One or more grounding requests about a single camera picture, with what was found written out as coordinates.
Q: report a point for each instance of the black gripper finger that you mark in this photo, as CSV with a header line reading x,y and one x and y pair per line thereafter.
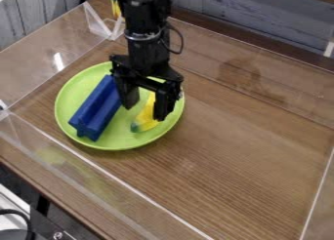
x,y
166,98
129,92

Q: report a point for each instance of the yellow labelled tin can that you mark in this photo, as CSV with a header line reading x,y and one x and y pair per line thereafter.
x,y
117,11

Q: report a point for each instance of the black metal bracket with bolt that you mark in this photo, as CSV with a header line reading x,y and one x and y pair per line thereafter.
x,y
49,229

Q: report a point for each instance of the clear acrylic tray walls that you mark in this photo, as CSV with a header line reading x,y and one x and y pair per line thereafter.
x,y
234,173

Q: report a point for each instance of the blue star-shaped block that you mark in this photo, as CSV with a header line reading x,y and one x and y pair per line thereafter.
x,y
98,109

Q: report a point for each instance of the green round plate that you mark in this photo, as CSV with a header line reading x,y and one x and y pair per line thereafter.
x,y
117,137

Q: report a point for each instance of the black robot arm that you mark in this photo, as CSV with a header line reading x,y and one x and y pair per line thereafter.
x,y
147,19

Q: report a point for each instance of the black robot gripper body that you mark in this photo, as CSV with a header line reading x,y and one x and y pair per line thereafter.
x,y
146,64

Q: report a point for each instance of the yellow toy banana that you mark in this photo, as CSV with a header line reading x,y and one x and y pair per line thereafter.
x,y
145,121

